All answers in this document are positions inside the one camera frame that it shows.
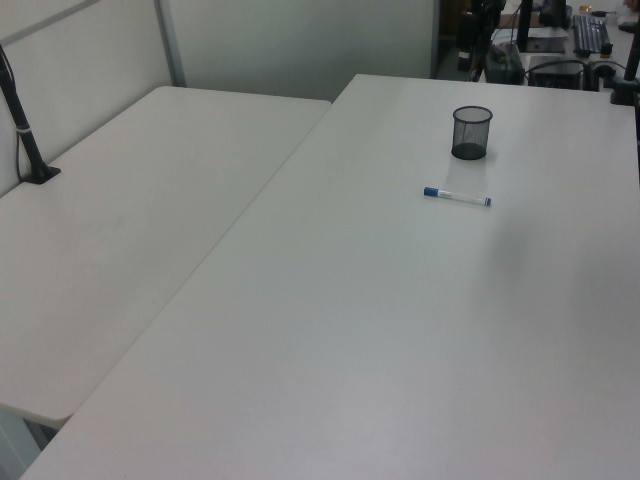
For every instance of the white marker with blue cap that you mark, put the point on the white marker with blue cap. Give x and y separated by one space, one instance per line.
457 196

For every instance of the black mesh pen cup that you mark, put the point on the black mesh pen cup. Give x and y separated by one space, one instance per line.
472 135

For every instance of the white side table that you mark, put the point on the white side table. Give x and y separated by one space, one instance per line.
125 225

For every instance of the black upright rectangular device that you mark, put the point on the black upright rectangular device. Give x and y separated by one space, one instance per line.
466 40

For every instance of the grey-green equipment case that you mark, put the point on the grey-green equipment case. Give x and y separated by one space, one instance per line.
504 65

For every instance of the black computer box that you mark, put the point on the black computer box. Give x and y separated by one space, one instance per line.
555 72

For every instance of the black monitor stand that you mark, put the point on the black monitor stand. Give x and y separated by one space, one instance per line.
524 25

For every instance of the black computer keyboard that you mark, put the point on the black computer keyboard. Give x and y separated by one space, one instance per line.
590 32

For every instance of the grey metal partition post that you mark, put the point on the grey metal partition post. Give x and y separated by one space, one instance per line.
172 45

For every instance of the black camera pole with base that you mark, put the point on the black camera pole with base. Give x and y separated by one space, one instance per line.
24 132

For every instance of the black clamp camera stand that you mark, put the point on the black clamp camera stand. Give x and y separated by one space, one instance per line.
625 90

